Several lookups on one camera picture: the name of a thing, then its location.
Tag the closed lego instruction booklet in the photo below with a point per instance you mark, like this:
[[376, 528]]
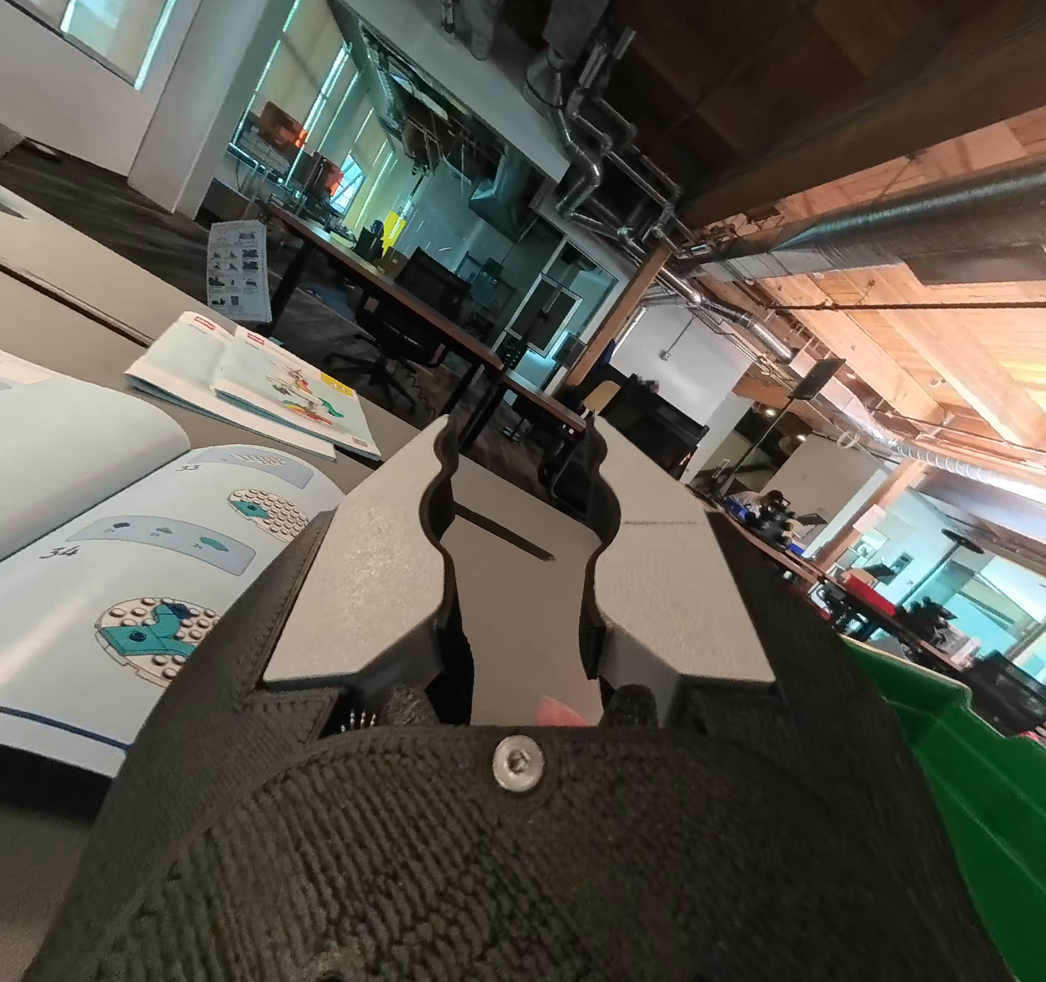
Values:
[[278, 393], [176, 361]]

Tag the black office chair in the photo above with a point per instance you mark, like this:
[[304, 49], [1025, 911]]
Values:
[[425, 279]]

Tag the person's right hand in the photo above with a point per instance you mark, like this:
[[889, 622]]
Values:
[[562, 714]]

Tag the dark cabinet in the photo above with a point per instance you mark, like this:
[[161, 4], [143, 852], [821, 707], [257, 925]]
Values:
[[654, 426]]

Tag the long wooden table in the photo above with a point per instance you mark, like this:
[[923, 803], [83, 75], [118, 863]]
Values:
[[392, 290]]

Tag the red box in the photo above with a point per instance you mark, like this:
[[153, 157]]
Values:
[[870, 594]]

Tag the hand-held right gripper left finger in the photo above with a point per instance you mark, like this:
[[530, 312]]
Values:
[[359, 590]]

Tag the green plastic bin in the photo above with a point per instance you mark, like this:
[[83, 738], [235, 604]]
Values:
[[981, 794]]

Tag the long spiral ventilation duct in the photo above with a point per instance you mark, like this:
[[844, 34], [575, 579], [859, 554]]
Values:
[[899, 214]]

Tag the wooden support post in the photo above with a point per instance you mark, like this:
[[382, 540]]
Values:
[[629, 312]]

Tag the silver ventilation duct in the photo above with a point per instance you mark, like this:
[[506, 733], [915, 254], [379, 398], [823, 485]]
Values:
[[576, 173]]

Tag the standing printed sheet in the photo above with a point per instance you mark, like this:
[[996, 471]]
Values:
[[237, 271]]

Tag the silver ceiling pipe run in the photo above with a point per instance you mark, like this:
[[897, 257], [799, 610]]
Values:
[[735, 320]]

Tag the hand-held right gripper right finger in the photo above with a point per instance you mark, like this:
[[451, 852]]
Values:
[[678, 598]]

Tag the open lego instruction booklet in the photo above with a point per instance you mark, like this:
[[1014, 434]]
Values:
[[82, 508]]

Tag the light wooden chair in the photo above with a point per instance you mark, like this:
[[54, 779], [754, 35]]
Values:
[[603, 397]]

